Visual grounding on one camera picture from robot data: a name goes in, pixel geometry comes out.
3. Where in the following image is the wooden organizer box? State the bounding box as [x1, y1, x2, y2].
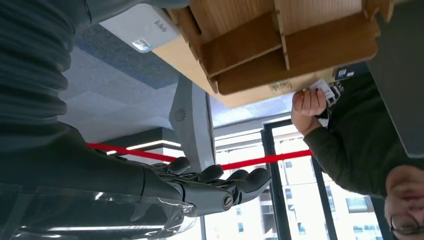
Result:
[165, 0, 395, 96]

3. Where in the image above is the black window frame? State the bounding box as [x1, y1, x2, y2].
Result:
[261, 119, 335, 240]

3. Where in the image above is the person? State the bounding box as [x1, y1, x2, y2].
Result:
[303, 72, 424, 240]

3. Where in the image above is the red barrier tape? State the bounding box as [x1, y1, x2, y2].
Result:
[86, 142, 314, 171]

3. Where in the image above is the grey card reader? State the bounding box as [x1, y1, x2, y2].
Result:
[99, 3, 180, 54]

